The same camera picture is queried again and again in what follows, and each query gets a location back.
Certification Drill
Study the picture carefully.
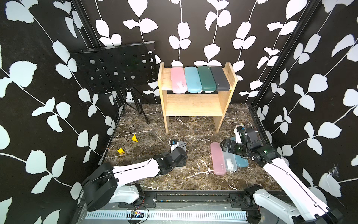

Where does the frosted clear pencil case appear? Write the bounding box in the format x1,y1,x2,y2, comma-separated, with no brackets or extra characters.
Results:
223,152,238,172

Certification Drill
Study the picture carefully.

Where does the pink pencil case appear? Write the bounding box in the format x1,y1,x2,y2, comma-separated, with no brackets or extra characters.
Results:
170,67,187,94
210,142,226,175

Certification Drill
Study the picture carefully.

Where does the teal pencil case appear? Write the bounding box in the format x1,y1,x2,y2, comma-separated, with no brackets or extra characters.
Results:
230,136,249,169

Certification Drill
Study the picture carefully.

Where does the dark green pencil case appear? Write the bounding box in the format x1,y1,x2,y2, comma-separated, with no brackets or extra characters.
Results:
197,66,216,91

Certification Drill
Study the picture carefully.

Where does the light blue pencil case top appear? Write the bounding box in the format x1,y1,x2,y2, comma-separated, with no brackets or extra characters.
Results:
184,67,202,93

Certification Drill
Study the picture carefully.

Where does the pink pencil case top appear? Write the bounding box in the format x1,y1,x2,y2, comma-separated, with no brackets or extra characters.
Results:
170,67,187,94

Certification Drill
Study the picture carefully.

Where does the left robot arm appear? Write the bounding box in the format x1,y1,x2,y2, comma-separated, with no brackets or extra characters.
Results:
82,147,187,212

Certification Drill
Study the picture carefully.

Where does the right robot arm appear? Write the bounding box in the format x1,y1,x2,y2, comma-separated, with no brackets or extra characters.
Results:
220,139,343,224

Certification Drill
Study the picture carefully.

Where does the wooden two-tier shelf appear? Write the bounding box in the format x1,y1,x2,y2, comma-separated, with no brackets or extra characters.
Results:
158,62,238,132

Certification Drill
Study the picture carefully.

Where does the dark grey pencil case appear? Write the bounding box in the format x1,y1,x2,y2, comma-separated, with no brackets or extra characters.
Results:
210,67,230,91

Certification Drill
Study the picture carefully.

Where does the yellow triangular block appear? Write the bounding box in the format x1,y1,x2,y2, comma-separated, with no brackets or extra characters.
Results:
132,134,138,142

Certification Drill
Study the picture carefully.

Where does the yellow cube block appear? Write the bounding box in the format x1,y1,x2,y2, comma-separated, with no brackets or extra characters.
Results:
117,148,125,155

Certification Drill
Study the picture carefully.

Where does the small circuit board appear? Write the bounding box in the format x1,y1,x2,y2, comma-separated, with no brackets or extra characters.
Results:
127,210,145,219

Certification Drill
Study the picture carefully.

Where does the black perforated music stand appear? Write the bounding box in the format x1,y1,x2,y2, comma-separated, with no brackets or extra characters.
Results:
70,41,159,125

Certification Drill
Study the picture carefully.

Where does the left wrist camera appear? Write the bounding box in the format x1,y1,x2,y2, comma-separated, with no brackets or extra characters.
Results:
170,139,178,152

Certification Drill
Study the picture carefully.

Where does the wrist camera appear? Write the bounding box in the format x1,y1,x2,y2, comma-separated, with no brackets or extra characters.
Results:
170,139,178,152
234,126,259,144

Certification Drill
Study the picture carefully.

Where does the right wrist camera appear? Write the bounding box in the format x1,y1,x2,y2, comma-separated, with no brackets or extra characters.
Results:
234,126,259,144

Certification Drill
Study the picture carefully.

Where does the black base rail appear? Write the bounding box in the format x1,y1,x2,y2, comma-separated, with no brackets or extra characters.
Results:
81,189,305,211

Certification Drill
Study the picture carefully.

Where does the white ribbed cable duct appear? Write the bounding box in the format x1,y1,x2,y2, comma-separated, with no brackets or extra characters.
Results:
85,210,247,222

